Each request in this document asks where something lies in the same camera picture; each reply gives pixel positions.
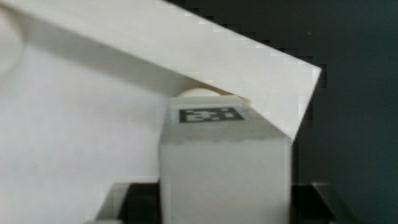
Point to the white square table top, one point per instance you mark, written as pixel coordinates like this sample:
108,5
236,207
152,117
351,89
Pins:
99,58

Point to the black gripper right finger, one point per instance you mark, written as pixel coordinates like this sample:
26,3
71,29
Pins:
318,207

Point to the white table leg with tag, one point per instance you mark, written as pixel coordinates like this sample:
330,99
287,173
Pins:
223,164

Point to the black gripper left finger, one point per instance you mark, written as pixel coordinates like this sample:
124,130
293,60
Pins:
129,205

